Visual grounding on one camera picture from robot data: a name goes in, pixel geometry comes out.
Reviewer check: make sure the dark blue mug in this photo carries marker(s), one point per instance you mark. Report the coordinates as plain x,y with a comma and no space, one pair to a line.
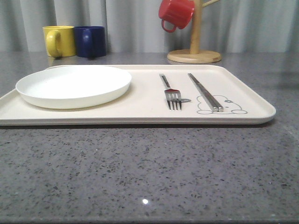
90,41

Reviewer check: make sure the cream rabbit tray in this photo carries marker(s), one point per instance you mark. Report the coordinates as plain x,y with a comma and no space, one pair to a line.
145,101

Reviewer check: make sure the white round plate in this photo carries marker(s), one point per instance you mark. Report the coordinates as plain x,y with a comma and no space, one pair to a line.
76,86

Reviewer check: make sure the silver chopstick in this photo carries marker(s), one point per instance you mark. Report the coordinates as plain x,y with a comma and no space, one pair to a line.
207,96
221,109

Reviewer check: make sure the yellow mug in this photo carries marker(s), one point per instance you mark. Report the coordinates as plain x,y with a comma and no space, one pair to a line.
59,41

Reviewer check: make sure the grey curtain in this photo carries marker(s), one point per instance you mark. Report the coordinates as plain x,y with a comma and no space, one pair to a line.
231,26

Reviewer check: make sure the silver fork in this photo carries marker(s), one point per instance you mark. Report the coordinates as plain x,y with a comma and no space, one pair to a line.
173,96

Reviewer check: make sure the red mug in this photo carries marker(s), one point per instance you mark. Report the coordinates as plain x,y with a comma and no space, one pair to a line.
175,14

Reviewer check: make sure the wooden mug tree stand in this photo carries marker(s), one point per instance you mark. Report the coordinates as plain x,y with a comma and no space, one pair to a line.
194,54

